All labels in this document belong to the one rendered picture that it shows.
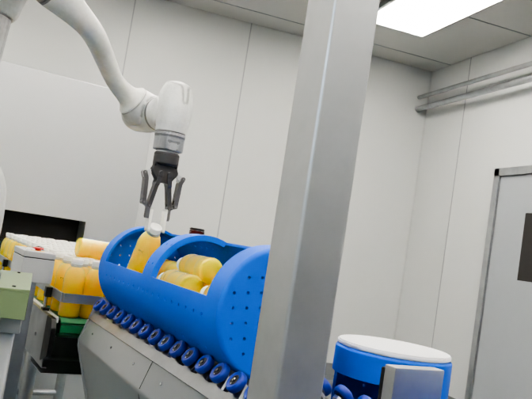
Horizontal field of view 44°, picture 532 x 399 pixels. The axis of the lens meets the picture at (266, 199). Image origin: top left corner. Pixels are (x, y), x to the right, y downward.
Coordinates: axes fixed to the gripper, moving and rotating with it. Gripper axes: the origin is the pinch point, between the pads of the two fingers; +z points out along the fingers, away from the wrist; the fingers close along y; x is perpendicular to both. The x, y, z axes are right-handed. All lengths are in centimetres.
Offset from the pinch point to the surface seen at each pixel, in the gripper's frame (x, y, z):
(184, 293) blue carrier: -49, -9, 15
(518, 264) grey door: 182, 379, -13
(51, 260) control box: 36.7, -19.8, 17.7
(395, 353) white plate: -69, 36, 22
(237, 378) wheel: -72, -5, 28
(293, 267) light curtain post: -126, -30, 4
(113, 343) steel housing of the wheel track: -1.0, -6.9, 36.4
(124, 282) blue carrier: -6.7, -8.5, 18.2
